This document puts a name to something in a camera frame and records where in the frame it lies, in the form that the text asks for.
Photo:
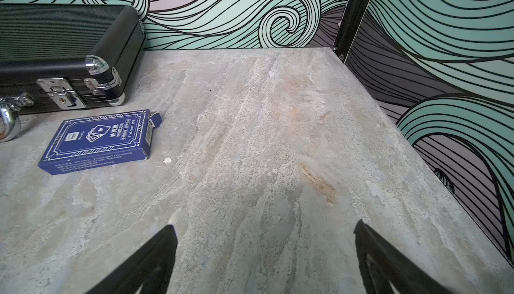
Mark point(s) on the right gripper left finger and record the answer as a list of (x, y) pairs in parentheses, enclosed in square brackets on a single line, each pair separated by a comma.
[(148, 270)]

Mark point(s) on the black ribbed case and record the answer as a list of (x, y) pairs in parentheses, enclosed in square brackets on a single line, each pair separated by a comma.
[(65, 57)]

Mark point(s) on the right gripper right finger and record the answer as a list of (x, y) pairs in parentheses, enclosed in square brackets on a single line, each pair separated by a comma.
[(384, 269)]

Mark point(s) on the blue card deck box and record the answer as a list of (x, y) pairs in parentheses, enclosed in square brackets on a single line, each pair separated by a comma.
[(98, 141)]

